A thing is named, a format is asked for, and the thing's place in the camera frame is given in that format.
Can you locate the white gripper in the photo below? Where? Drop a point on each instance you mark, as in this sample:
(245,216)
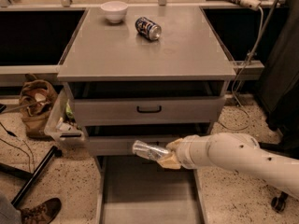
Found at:
(184,151)

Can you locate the silver redbull can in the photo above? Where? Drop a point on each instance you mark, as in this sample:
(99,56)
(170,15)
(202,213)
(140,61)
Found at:
(149,152)

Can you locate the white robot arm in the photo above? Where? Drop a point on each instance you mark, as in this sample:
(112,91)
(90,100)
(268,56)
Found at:
(238,152)

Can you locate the grey top drawer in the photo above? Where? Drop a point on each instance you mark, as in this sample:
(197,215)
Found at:
(147,111)

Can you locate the grey open bottom drawer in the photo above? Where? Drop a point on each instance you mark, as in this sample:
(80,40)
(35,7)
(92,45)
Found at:
(137,191)

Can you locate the grey middle drawer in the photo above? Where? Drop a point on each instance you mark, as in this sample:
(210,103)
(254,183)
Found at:
(122,145)

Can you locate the grey drawer cabinet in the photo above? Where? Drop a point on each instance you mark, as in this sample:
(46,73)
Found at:
(115,62)

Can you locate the blue pepsi can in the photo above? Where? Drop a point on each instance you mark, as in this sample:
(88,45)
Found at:
(147,28)

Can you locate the clear plastic storage bin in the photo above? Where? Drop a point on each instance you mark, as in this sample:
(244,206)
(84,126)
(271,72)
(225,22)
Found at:
(60,128)

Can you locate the brown suede shoe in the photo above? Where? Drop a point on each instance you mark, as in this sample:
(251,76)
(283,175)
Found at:
(44,213)

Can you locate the tan canvas bag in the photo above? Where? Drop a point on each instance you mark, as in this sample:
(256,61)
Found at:
(37,99)

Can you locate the white ceramic bowl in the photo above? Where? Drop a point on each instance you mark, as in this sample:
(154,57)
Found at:
(114,11)

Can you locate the black tripod leg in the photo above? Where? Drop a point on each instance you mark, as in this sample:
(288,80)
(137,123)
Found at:
(29,178)

